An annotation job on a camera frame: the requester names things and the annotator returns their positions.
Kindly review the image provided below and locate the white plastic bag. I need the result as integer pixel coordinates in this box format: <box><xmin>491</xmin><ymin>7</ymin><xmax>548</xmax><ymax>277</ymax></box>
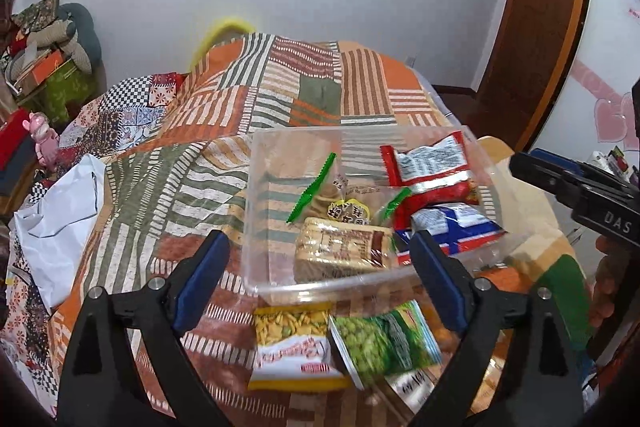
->
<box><xmin>14</xmin><ymin>153</ymin><xmax>107</xmax><ymax>311</ymax></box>

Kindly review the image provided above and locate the small colourful clutter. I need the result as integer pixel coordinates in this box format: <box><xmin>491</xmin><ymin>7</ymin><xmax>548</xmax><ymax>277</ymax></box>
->
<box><xmin>591</xmin><ymin>146</ymin><xmax>639</xmax><ymax>182</ymax></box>

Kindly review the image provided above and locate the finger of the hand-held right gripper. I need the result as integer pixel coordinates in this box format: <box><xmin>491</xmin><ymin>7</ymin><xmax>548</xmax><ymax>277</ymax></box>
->
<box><xmin>529</xmin><ymin>148</ymin><xmax>632</xmax><ymax>194</ymax></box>
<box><xmin>509</xmin><ymin>152</ymin><xmax>583</xmax><ymax>208</ymax></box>

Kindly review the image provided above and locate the red snack packet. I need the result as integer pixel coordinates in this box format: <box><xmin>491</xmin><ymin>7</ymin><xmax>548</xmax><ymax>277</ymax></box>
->
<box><xmin>380</xmin><ymin>130</ymin><xmax>482</xmax><ymax>230</ymax></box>

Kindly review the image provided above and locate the person's right hand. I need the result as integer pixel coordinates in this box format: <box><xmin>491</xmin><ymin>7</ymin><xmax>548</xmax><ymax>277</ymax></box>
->
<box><xmin>590</xmin><ymin>234</ymin><xmax>632</xmax><ymax>330</ymax></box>

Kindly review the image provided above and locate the short green bag clip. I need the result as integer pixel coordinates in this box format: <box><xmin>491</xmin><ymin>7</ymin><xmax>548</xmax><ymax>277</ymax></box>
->
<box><xmin>382</xmin><ymin>187</ymin><xmax>412</xmax><ymax>223</ymax></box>

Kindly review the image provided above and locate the yellow rice cracker packet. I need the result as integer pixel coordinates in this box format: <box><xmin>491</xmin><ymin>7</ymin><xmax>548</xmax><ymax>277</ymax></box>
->
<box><xmin>248</xmin><ymin>302</ymin><xmax>351</xmax><ymax>392</ymax></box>

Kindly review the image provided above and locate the brown wooden door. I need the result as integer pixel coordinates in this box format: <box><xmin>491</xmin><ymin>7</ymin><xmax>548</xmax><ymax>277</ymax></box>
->
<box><xmin>470</xmin><ymin>0</ymin><xmax>597</xmax><ymax>154</ymax></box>

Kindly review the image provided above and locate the yellow fuzzy object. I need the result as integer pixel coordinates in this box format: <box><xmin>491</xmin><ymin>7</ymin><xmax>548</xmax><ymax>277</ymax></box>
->
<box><xmin>187</xmin><ymin>17</ymin><xmax>257</xmax><ymax>72</ymax></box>

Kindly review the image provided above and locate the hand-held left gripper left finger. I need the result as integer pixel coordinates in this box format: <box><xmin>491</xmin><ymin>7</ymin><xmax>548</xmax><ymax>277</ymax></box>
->
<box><xmin>56</xmin><ymin>229</ymin><xmax>236</xmax><ymax>427</ymax></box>

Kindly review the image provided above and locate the floral cloth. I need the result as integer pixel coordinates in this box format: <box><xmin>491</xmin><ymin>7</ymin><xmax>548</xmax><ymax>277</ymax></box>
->
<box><xmin>12</xmin><ymin>0</ymin><xmax>62</xmax><ymax>36</ymax></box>

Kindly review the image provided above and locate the dark teal cushion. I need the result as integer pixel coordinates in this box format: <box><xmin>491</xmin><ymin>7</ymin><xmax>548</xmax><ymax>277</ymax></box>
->
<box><xmin>57</xmin><ymin>2</ymin><xmax>104</xmax><ymax>68</ymax></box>

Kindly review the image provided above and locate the orange box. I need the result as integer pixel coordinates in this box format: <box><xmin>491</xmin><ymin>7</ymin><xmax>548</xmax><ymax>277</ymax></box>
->
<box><xmin>14</xmin><ymin>49</ymin><xmax>67</xmax><ymax>94</ymax></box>

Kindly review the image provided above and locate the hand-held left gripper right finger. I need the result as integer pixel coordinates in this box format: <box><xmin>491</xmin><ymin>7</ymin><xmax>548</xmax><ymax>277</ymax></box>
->
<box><xmin>400</xmin><ymin>229</ymin><xmax>601</xmax><ymax>427</ymax></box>

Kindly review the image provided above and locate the green patterned box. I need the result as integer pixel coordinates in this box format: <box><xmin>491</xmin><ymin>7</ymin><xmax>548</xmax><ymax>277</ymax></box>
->
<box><xmin>20</xmin><ymin>57</ymin><xmax>97</xmax><ymax>128</ymax></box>

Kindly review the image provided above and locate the striped patchwork blanket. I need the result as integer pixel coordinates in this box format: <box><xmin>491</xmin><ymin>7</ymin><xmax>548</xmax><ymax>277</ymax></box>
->
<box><xmin>50</xmin><ymin>32</ymin><xmax>593</xmax><ymax>427</ymax></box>

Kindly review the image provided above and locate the beige biscuit pack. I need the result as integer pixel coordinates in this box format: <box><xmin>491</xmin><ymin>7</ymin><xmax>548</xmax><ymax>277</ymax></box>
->
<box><xmin>294</xmin><ymin>217</ymin><xmax>399</xmax><ymax>284</ymax></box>

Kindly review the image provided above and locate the blue snack packet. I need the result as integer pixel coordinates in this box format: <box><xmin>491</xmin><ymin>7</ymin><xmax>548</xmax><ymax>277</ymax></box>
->
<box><xmin>395</xmin><ymin>203</ymin><xmax>506</xmax><ymax>266</ymax></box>

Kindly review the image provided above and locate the white snack packet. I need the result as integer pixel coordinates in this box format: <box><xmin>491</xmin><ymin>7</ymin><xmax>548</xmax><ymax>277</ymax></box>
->
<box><xmin>385</xmin><ymin>364</ymin><xmax>452</xmax><ymax>414</ymax></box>

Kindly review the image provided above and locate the grey plush toy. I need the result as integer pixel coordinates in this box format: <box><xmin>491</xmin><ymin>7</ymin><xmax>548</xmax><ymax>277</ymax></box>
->
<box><xmin>27</xmin><ymin>19</ymin><xmax>94</xmax><ymax>76</ymax></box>

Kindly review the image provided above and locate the clear bag of round crackers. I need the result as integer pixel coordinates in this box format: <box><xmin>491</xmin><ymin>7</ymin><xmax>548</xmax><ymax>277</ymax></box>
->
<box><xmin>312</xmin><ymin>174</ymin><xmax>375</xmax><ymax>229</ymax></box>

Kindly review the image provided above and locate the checkered floral quilt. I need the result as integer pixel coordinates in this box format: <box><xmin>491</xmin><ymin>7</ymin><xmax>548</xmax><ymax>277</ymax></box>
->
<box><xmin>0</xmin><ymin>72</ymin><xmax>187</xmax><ymax>410</ymax></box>

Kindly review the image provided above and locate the clear plastic container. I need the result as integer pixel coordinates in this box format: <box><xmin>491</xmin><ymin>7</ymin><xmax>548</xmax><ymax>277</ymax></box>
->
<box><xmin>243</xmin><ymin>124</ymin><xmax>518</xmax><ymax>308</ymax></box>

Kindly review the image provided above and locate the pink toy figure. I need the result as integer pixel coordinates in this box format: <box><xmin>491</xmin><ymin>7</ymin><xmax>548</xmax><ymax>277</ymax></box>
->
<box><xmin>29</xmin><ymin>112</ymin><xmax>61</xmax><ymax>168</ymax></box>

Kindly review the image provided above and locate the green pea snack packet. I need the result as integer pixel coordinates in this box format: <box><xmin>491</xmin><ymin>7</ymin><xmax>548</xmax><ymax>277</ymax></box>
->
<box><xmin>327</xmin><ymin>300</ymin><xmax>444</xmax><ymax>391</ymax></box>

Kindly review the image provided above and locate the white wardrobe with pink hearts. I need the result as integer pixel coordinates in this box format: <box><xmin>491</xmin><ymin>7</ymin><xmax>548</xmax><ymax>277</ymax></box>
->
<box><xmin>527</xmin><ymin>0</ymin><xmax>640</xmax><ymax>190</ymax></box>

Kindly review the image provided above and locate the red cloth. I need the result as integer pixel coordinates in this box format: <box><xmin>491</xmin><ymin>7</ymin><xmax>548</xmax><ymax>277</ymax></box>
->
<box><xmin>0</xmin><ymin>108</ymin><xmax>39</xmax><ymax>174</ymax></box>

